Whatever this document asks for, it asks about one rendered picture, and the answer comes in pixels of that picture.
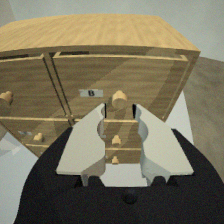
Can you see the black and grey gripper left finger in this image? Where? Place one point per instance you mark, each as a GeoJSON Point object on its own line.
{"type": "Point", "coordinates": [67, 163]}

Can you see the light wooden chest of drawers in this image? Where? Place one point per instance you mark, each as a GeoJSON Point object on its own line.
{"type": "Point", "coordinates": [95, 32]}

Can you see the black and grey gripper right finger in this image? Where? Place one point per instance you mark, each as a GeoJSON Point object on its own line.
{"type": "Point", "coordinates": [166, 152]}

